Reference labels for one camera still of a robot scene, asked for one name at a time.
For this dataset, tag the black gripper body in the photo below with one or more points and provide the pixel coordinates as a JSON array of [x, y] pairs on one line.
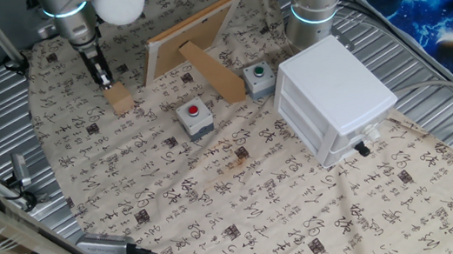
[[92, 59]]

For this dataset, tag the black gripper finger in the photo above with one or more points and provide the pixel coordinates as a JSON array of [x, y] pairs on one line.
[[98, 79], [107, 77]]

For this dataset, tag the light wooden cube block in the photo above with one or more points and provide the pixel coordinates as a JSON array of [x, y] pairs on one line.
[[118, 98]]

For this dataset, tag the red push button box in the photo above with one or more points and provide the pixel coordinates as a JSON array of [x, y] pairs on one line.
[[194, 118]]

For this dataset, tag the green push button box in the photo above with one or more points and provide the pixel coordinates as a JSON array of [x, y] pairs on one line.
[[260, 79]]

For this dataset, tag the beige calligraphy print cloth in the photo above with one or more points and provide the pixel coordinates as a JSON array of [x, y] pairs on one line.
[[217, 189]]

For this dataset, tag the white plastic drawer box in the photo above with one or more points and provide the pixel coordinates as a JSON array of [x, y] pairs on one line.
[[335, 86]]

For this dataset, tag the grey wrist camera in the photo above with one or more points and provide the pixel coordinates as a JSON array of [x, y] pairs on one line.
[[46, 31]]

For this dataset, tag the wooden picture frame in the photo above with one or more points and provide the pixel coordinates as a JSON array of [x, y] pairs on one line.
[[196, 32]]

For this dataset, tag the small silver camera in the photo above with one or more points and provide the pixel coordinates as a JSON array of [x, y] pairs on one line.
[[20, 168]]

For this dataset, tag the metal camera mount clamp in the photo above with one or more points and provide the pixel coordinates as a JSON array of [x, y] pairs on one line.
[[27, 198]]

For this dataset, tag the large silver camera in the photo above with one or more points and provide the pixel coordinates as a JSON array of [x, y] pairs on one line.
[[104, 246]]

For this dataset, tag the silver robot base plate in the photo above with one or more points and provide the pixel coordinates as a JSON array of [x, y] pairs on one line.
[[343, 39]]

